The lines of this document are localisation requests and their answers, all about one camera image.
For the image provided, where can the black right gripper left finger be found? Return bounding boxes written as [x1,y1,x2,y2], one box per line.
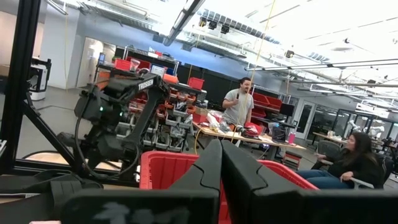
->
[169,139,223,200]

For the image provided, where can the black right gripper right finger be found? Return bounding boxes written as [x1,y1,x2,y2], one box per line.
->
[221,139,306,224]

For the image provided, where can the red plastic bin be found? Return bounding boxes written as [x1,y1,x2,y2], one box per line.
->
[139,150,320,224]

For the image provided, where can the red storage bin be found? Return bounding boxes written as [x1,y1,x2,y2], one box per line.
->
[114,58,132,72]
[187,77,205,91]

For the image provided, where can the wooden work table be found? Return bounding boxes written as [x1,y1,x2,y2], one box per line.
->
[192,121,308,162]

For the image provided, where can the red black stool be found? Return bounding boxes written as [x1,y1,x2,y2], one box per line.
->
[282,150,303,170]

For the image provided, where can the white machine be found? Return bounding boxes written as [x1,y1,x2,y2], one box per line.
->
[27,57,53,102]

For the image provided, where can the black bag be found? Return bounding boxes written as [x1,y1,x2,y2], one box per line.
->
[271,125,287,143]

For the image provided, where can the metal shelving rack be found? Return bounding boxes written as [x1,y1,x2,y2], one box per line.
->
[95,46,208,153]

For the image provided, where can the person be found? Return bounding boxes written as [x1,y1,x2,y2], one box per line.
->
[295,131,386,190]
[221,77,255,126]

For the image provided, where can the red shelf unit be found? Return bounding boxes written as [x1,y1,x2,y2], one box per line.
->
[250,91,284,119]

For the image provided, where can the black monitor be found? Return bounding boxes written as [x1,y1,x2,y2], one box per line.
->
[279,103,295,118]

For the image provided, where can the grey office chair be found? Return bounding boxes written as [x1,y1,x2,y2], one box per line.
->
[316,139,342,162]
[349,154,397,190]

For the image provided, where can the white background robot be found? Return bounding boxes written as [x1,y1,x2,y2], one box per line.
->
[348,119,386,139]

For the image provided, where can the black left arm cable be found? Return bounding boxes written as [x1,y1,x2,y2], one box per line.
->
[73,116,141,181]

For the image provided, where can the black aluminium frame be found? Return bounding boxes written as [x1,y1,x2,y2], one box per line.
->
[0,0,141,187]

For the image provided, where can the yellow hanging cable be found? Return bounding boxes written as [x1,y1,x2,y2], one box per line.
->
[231,0,277,142]

